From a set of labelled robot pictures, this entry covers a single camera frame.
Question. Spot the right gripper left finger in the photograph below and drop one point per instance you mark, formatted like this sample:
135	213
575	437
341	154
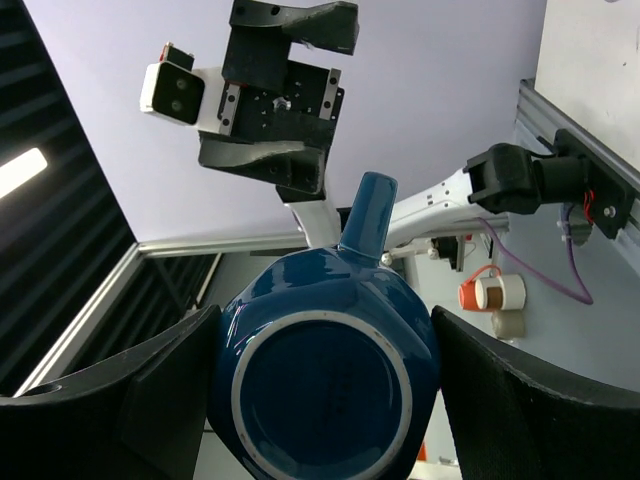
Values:
139	414

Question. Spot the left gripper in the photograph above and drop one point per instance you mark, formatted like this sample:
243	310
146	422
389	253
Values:
279	117

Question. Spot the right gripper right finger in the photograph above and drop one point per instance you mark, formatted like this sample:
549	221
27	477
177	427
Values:
516	416

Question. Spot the blue mug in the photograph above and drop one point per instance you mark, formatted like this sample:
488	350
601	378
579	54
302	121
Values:
327	366

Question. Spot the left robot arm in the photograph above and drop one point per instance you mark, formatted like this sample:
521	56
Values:
504	179

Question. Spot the grey paper cup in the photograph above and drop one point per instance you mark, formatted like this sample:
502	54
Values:
508	325

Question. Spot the orange white paper cup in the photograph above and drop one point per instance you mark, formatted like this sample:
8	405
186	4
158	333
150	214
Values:
488	290

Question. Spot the ceiling light strip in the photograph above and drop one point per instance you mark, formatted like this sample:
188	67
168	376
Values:
20	170

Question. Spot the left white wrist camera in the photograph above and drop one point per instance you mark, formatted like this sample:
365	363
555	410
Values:
200	98

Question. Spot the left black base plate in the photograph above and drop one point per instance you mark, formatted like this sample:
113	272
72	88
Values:
587	180

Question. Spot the aluminium mounting rail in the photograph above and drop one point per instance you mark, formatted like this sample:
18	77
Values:
537	120

